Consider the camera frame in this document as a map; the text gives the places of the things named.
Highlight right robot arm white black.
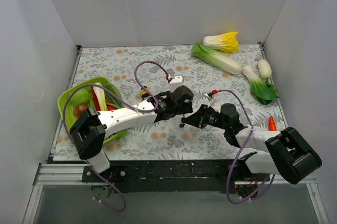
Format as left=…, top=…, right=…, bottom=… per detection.
left=181, top=103, right=322, bottom=184

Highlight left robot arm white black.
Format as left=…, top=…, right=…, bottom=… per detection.
left=70, top=85, right=194, bottom=182

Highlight yellow padlock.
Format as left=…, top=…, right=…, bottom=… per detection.
left=141, top=86, right=150, bottom=100

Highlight floral table mat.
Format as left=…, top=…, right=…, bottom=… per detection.
left=73, top=45, right=288, bottom=160

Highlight green napa cabbage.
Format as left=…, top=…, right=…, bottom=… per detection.
left=191, top=43, right=243, bottom=75

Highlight bok choy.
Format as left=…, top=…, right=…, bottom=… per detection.
left=242, top=65, right=279, bottom=105

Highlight orange carrot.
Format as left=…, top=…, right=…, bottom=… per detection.
left=269, top=116, right=277, bottom=131

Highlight green beans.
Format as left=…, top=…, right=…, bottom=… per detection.
left=104, top=83, right=124, bottom=109

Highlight orange bell pepper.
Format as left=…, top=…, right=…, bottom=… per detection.
left=106, top=100, right=117, bottom=111

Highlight white radish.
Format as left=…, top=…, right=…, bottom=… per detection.
left=257, top=59, right=272, bottom=79

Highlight yellow white cabbage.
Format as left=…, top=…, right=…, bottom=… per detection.
left=203, top=32, right=239, bottom=53

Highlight white leek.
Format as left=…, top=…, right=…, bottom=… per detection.
left=93, top=82, right=108, bottom=111

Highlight red chili pepper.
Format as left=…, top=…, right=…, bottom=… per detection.
left=91, top=87, right=101, bottom=111

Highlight green round cabbage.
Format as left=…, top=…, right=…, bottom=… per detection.
left=70, top=89, right=92, bottom=106

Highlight brown mushroom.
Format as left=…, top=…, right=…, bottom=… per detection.
left=73, top=103, right=88, bottom=117

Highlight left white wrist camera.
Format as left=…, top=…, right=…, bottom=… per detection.
left=168, top=76, right=184, bottom=93

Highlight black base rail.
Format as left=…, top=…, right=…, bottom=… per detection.
left=81, top=159, right=272, bottom=193

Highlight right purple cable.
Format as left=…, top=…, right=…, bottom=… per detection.
left=215, top=89, right=276, bottom=205

